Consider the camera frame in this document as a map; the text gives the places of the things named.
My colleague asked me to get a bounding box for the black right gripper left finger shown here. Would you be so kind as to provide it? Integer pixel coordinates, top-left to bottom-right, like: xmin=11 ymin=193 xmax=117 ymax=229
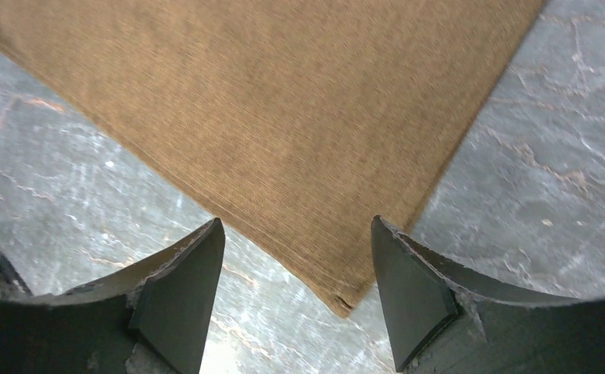
xmin=0 ymin=219 xmax=225 ymax=373

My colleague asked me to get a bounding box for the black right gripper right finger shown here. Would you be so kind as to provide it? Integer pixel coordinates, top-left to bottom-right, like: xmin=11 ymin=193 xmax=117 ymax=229
xmin=371 ymin=216 xmax=605 ymax=373

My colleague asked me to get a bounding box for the brown cloth napkin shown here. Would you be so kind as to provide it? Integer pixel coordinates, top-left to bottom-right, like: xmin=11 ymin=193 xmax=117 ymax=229
xmin=0 ymin=1 xmax=543 ymax=317

